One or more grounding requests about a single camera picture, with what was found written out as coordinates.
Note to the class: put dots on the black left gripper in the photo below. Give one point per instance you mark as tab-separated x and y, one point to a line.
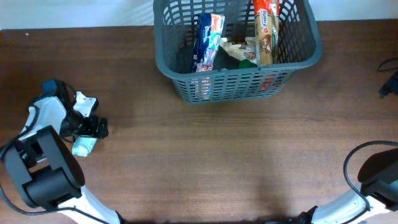
89	128

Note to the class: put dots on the teal wet wipes packet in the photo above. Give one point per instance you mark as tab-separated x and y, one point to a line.
83	146

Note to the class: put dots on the grey plastic basket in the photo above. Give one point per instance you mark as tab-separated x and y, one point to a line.
299	47

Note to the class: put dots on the colourful Kleenex tissue pack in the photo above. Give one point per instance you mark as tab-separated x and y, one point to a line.
209	29

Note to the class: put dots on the orange spaghetti packet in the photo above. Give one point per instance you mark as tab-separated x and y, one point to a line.
266	27

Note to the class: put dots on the green lid jar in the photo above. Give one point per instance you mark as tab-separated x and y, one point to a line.
246	64

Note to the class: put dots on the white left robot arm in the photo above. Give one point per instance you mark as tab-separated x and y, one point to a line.
43	170

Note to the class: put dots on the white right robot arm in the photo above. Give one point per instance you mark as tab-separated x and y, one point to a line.
374	194

